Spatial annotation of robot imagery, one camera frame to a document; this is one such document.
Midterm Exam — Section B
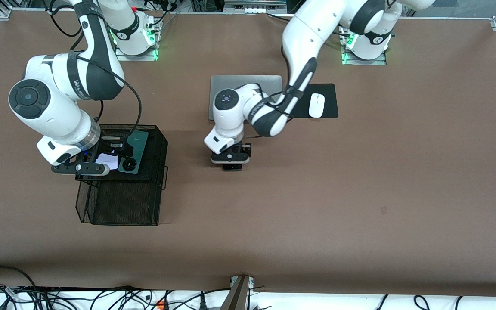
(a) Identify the white Huawei phone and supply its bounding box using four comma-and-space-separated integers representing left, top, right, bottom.
95, 153, 118, 169

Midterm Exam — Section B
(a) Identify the green phone round camera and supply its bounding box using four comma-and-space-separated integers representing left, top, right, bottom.
118, 130, 149, 174

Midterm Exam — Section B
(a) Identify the silver closed laptop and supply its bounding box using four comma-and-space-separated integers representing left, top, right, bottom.
208, 75, 283, 121

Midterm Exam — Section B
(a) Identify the white computer mouse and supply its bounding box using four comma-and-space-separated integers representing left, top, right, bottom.
308, 93, 326, 118

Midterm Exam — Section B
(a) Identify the black mouse pad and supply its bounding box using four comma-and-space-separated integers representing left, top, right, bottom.
290, 83, 339, 119

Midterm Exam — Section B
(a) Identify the white power strip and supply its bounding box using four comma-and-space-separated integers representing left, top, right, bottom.
223, 1, 288, 14

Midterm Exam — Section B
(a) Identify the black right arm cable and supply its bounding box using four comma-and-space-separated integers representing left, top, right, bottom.
48, 0, 143, 140

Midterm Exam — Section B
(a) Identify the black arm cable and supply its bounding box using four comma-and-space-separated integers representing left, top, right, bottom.
242, 84, 317, 140
48, 0, 143, 140

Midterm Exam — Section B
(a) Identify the black wire mesh basket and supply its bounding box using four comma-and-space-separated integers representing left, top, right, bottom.
75, 124, 169, 226

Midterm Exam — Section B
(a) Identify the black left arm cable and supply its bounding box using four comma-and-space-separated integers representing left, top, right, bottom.
242, 84, 317, 140

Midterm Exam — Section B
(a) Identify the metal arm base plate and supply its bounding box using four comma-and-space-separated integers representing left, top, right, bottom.
341, 50, 388, 66
114, 43, 160, 62

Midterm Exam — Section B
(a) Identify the thin black cable bundle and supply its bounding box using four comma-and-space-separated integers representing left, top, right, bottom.
145, 0, 180, 35

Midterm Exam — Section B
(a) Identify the aluminium camera post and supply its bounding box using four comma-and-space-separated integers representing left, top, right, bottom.
220, 276, 256, 310

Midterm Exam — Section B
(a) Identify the thick black arched cable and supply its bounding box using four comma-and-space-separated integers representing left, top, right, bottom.
0, 265, 38, 290

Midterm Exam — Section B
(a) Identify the black cable tangle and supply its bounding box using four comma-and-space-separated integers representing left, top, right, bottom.
0, 282, 274, 310

